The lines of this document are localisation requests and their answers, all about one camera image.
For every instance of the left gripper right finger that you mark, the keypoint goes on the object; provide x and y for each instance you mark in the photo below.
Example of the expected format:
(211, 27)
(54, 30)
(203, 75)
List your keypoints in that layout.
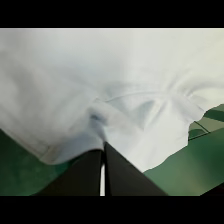
(126, 178)

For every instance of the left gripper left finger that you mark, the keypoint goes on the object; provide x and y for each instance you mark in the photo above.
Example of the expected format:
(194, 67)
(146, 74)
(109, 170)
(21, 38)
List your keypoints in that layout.
(81, 176)

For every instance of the white T-shirt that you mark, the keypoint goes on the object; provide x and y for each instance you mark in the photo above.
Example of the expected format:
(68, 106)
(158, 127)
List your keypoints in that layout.
(100, 83)

